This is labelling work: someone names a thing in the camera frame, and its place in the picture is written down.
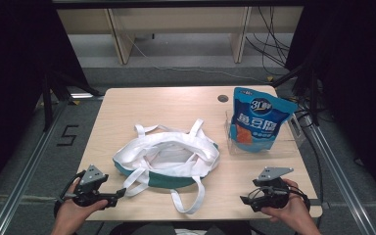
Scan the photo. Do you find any person's left hand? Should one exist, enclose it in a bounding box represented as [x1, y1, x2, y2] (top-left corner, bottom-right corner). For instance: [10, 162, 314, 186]
[52, 177, 110, 235]

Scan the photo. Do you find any clear plastic box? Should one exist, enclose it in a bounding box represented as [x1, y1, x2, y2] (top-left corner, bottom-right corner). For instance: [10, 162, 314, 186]
[224, 109, 306, 157]

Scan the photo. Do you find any left hand-held gripper cable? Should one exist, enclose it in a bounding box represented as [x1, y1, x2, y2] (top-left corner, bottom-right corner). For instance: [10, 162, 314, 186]
[54, 169, 88, 216]

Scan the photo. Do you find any black floor cable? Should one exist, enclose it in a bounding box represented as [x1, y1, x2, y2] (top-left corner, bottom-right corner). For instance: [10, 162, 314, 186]
[279, 96, 325, 233]

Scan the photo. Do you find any white patterned tote bag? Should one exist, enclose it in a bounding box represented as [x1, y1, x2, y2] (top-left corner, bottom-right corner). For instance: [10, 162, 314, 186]
[112, 117, 221, 215]

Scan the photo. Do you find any dark curtain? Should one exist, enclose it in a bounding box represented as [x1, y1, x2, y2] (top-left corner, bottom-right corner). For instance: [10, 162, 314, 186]
[285, 0, 376, 211]
[0, 0, 90, 204]

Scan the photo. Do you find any blue snack packet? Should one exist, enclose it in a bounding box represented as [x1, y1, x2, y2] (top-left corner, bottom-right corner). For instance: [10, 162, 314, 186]
[228, 86, 299, 154]

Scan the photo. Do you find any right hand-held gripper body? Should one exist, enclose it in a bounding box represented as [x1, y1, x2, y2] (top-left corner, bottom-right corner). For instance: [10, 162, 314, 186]
[252, 166, 295, 211]

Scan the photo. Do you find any hand-held gripper cable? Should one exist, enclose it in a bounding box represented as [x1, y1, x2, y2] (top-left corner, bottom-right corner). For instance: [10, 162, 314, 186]
[247, 185, 311, 213]
[54, 169, 88, 216]

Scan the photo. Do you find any person's right hand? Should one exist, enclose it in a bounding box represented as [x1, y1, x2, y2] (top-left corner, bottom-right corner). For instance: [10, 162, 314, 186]
[259, 177, 312, 229]

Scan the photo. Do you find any right hand-held gripper cable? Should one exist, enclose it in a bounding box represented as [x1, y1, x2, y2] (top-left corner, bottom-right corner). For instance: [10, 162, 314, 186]
[247, 185, 311, 213]

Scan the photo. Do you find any bundle of black cables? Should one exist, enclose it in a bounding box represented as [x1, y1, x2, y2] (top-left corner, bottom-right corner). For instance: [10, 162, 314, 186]
[245, 6, 292, 76]

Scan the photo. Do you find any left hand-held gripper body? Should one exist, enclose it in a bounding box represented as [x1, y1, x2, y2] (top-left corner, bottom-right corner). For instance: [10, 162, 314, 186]
[72, 164, 110, 208]

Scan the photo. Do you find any aluminium floor rail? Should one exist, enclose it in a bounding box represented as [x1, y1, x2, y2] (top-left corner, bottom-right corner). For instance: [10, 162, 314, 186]
[0, 97, 71, 235]
[302, 114, 376, 235]

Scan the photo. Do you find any black metal stand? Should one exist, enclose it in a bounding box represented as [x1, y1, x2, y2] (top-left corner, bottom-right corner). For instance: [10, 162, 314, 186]
[41, 70, 104, 132]
[270, 55, 321, 127]

